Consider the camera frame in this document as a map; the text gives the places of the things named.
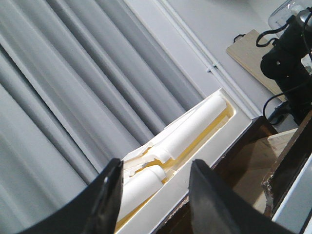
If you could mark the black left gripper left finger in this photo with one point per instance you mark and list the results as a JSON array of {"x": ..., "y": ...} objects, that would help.
[{"x": 93, "y": 211}]

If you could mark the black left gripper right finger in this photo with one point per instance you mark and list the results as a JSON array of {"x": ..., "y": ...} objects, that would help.
[{"x": 217, "y": 209}]

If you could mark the clear glass jar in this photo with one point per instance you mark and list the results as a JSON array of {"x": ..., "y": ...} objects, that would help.
[{"x": 297, "y": 8}]

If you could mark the white wall conduit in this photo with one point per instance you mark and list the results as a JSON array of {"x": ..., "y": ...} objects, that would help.
[{"x": 175, "y": 37}]

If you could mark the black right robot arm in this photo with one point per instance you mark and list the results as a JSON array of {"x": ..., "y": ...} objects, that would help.
[{"x": 288, "y": 184}]

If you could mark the light wooden cutting board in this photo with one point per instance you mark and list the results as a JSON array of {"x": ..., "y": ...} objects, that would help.
[{"x": 245, "y": 52}]

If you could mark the grey curtain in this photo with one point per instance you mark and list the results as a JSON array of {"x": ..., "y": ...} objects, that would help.
[{"x": 81, "y": 82}]

